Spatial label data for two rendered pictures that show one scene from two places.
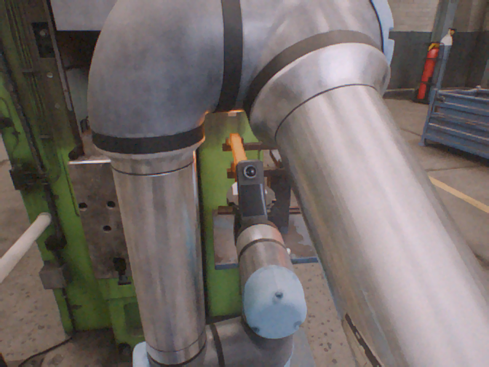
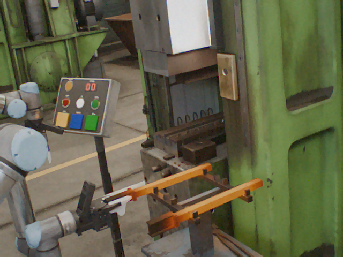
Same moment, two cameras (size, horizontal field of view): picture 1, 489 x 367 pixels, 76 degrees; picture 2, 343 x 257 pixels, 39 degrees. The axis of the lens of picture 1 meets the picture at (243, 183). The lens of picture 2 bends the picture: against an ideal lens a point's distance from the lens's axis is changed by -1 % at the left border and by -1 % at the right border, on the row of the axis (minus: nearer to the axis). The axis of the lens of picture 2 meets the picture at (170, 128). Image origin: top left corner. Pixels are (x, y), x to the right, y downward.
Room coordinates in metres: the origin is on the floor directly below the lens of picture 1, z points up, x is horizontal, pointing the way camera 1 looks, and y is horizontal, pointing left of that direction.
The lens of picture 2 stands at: (0.18, -1.47, 1.70)
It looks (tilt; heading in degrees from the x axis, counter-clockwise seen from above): 19 degrees down; 67
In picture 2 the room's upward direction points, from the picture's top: 7 degrees counter-clockwise
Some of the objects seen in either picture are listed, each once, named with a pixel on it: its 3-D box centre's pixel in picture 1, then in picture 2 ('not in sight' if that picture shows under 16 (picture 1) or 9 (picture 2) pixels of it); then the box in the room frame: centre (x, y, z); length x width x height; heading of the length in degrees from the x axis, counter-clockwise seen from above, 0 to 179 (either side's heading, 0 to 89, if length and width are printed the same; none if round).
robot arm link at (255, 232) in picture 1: (263, 249); (67, 223); (0.40, -0.03, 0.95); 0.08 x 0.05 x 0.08; 96
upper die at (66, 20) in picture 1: (111, 16); (195, 53); (1.16, 0.43, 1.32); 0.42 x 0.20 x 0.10; 8
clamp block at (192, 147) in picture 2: not in sight; (199, 151); (1.03, 0.24, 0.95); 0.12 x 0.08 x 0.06; 8
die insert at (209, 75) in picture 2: not in sight; (207, 69); (1.20, 0.41, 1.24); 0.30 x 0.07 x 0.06; 8
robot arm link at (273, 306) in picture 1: (269, 287); (43, 232); (0.32, -0.03, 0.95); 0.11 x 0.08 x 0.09; 6
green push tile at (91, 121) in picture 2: not in sight; (91, 122); (0.74, 0.80, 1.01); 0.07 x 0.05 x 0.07; 122
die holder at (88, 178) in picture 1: (152, 187); (216, 185); (1.17, 0.38, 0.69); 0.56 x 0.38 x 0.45; 8
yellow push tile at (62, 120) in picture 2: not in sight; (62, 120); (0.63, 0.97, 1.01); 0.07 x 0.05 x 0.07; 122
